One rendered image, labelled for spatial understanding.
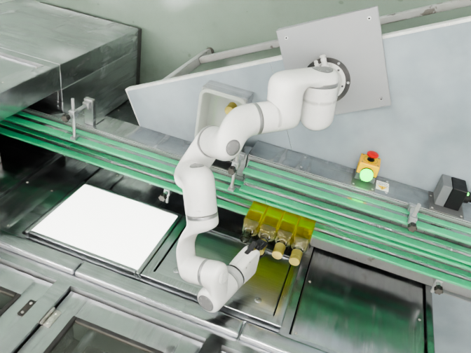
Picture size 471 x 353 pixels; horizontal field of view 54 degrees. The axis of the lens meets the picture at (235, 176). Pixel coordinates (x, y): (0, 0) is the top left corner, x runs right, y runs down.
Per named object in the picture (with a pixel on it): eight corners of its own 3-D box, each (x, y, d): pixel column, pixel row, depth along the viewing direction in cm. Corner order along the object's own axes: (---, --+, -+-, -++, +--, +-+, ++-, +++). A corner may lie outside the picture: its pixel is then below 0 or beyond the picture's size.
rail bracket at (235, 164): (233, 178, 169) (222, 196, 159) (240, 139, 160) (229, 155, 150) (241, 181, 168) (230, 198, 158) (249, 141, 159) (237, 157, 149)
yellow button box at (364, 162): (355, 168, 166) (353, 178, 160) (362, 150, 162) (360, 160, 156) (375, 174, 165) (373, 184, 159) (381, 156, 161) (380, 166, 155)
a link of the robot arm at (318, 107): (303, 111, 142) (295, 132, 128) (308, 70, 135) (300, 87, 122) (334, 115, 140) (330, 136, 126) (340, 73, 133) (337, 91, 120)
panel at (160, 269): (83, 186, 182) (24, 237, 155) (83, 180, 181) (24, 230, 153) (301, 261, 166) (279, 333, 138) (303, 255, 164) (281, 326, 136)
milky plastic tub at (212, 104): (202, 133, 179) (193, 142, 172) (209, 79, 167) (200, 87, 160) (243, 146, 176) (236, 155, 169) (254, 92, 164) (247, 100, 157)
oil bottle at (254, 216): (256, 201, 171) (239, 234, 154) (259, 188, 168) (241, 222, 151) (271, 205, 170) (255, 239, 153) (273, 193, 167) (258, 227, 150)
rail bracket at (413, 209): (404, 206, 154) (404, 230, 143) (413, 189, 150) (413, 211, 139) (416, 210, 153) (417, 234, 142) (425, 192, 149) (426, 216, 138)
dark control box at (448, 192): (432, 191, 161) (434, 204, 154) (441, 172, 157) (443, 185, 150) (456, 198, 160) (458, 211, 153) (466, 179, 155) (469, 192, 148)
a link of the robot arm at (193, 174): (249, 206, 121) (228, 195, 134) (243, 127, 116) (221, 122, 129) (191, 219, 114) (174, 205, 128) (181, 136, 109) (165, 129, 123)
